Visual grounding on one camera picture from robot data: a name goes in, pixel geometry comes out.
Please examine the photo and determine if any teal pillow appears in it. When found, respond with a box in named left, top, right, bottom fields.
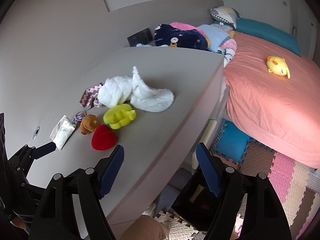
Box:
left=236, top=18, right=302, bottom=57

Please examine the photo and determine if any pink bed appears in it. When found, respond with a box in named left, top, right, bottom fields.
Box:
left=223, top=33, right=319, bottom=168

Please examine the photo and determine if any brown plush bear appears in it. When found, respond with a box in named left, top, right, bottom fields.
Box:
left=80, top=114, right=100, bottom=135

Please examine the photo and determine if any white grid paper packet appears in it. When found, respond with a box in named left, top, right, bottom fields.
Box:
left=50, top=115, right=76, bottom=150

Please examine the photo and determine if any pink folded clothing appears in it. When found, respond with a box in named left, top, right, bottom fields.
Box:
left=170, top=22, right=207, bottom=38

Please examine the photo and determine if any white fluffy cloth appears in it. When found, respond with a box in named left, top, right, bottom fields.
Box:
left=130, top=66, right=175, bottom=113
left=97, top=76, right=133, bottom=108

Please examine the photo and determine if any yellow plush chick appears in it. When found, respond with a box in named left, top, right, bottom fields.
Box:
left=266, top=56, right=291, bottom=79

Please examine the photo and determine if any light blue knitted blanket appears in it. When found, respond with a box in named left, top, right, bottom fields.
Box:
left=198, top=24, right=230, bottom=53

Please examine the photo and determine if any yellow plastic toy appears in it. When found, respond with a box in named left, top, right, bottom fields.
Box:
left=103, top=103, right=137, bottom=130

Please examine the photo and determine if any checkered pillow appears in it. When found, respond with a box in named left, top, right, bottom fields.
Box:
left=208, top=7, right=240, bottom=29

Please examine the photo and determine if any navy patterned blanket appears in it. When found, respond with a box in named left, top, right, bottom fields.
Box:
left=154, top=24, right=210, bottom=50

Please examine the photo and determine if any purple bow hair tie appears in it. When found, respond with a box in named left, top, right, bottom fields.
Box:
left=71, top=110, right=87, bottom=126

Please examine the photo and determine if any white fluffy cloth right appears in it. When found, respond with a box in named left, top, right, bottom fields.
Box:
left=130, top=66, right=175, bottom=113

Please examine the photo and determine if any grey foam corner guard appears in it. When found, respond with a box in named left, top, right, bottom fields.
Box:
left=79, top=83, right=103, bottom=110

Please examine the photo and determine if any foam puzzle floor mat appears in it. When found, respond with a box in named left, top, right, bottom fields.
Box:
left=154, top=120, right=319, bottom=239

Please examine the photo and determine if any white fluffy cloth left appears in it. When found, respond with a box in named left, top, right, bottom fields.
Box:
left=97, top=76, right=133, bottom=108

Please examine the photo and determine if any silver desk cable grommet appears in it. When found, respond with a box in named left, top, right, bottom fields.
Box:
left=32, top=126, right=40, bottom=140

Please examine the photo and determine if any red plush heart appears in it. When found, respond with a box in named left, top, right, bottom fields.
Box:
left=91, top=125, right=117, bottom=151

